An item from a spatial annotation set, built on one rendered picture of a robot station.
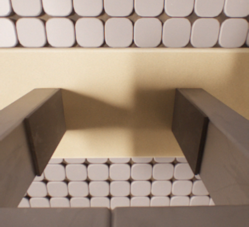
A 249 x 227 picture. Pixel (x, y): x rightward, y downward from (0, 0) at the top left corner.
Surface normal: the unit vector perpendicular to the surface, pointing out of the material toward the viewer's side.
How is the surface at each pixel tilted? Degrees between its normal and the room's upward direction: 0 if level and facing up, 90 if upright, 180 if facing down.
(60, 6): 0
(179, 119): 90
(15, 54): 0
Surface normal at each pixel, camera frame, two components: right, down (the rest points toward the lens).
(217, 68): 0.01, 0.36
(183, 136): -1.00, 0.00
